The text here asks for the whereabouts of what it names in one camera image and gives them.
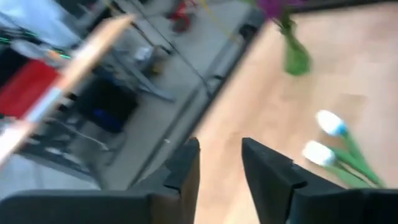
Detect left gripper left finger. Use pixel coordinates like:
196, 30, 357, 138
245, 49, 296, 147
0, 136, 201, 224

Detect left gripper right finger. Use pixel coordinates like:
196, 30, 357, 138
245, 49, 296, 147
241, 137, 398, 224

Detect white blue-tipped artificial tulip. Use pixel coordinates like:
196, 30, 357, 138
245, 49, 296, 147
315, 109, 388, 187

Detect green glass vase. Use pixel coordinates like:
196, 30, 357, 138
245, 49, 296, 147
280, 17, 312, 77

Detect black bin blue patch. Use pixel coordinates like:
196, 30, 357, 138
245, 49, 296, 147
77, 76, 138, 132

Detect red plastic bin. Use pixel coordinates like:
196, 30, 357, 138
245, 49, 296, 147
0, 58, 62, 119

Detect wooden desk grey legs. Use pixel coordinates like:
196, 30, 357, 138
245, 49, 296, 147
0, 14, 177, 166

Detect white draped cloth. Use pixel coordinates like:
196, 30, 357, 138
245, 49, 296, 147
0, 0, 80, 49

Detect yellow hanging cable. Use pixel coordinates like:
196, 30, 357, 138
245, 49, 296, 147
198, 0, 240, 43

